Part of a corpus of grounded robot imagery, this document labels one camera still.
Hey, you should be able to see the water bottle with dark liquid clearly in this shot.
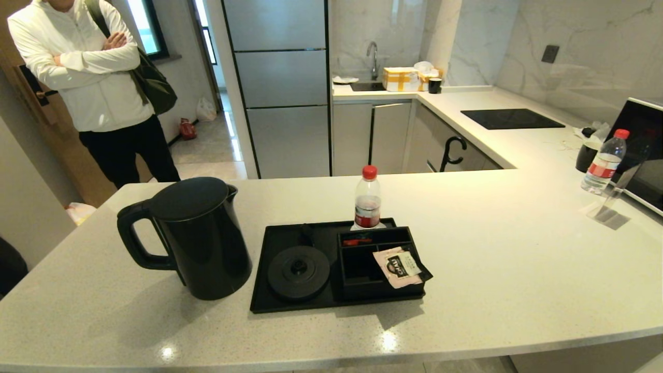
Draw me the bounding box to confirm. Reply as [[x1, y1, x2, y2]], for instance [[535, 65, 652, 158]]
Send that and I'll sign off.
[[352, 165, 386, 230]]

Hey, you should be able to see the black electric kettle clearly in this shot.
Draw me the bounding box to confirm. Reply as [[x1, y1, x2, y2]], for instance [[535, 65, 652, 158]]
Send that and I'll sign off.
[[117, 177, 253, 301]]

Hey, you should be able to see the dark green shoulder bag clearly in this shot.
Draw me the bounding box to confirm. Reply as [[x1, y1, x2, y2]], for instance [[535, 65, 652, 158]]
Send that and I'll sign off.
[[84, 0, 178, 116]]

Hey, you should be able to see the black round kettle base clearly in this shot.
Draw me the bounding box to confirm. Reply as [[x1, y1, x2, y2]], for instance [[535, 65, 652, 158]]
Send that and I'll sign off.
[[267, 245, 331, 302]]

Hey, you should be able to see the pink tea bag sachet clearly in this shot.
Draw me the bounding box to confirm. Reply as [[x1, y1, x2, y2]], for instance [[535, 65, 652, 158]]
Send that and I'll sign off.
[[373, 247, 423, 289]]

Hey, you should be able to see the clear water bottle red cap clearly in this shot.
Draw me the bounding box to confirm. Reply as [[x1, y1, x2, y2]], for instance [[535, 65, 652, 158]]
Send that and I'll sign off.
[[581, 128, 631, 195]]

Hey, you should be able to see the white base cabinet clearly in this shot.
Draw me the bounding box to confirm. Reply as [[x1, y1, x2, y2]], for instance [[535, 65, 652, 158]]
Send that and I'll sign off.
[[331, 99, 503, 176]]

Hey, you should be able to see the black compartment organizer box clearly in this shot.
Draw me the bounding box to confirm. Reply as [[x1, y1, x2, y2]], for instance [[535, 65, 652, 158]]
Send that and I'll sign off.
[[337, 226, 434, 301]]

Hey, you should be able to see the silver refrigerator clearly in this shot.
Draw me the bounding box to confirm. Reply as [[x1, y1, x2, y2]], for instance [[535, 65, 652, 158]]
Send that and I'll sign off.
[[222, 0, 332, 179]]

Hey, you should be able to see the black curved faucet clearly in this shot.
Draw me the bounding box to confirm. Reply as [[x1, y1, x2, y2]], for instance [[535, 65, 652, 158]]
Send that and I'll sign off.
[[440, 136, 468, 172]]

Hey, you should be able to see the yellow white striped box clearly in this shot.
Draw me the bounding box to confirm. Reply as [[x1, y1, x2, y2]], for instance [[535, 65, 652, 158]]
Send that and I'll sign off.
[[382, 67, 420, 92]]

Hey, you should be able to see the black rectangular serving tray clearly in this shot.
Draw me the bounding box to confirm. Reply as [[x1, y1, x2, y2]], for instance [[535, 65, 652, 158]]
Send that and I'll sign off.
[[250, 218, 434, 314]]

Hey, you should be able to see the chrome sink faucet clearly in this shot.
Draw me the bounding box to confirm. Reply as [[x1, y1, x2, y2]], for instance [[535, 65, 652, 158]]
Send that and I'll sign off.
[[366, 41, 380, 80]]

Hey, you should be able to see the small yellow white box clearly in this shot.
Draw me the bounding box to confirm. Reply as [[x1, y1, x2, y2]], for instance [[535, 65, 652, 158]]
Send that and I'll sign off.
[[419, 68, 445, 91]]

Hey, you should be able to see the black induction cooktop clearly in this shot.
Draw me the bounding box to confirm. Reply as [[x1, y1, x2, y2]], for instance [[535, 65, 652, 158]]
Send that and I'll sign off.
[[461, 108, 566, 130]]

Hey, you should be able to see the dark framed window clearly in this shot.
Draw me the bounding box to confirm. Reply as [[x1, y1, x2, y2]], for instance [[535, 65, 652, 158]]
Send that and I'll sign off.
[[127, 0, 169, 60]]

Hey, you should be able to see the crumpled white orange plastic bag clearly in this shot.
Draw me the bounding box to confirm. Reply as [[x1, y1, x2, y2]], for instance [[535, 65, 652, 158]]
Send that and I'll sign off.
[[65, 202, 96, 225]]

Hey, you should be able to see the person in white jacket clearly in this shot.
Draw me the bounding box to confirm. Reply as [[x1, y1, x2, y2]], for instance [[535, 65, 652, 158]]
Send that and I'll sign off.
[[7, 0, 181, 189]]

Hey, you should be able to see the large black mug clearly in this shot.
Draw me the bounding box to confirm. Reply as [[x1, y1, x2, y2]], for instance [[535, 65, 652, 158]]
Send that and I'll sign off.
[[576, 140, 601, 173]]

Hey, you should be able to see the clear acrylic sign holder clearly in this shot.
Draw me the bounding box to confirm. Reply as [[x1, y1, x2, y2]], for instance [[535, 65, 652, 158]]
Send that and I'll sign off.
[[588, 161, 645, 224]]

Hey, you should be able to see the black microwave oven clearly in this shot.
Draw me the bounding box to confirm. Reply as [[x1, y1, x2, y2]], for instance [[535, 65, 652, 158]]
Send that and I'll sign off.
[[606, 97, 663, 216]]

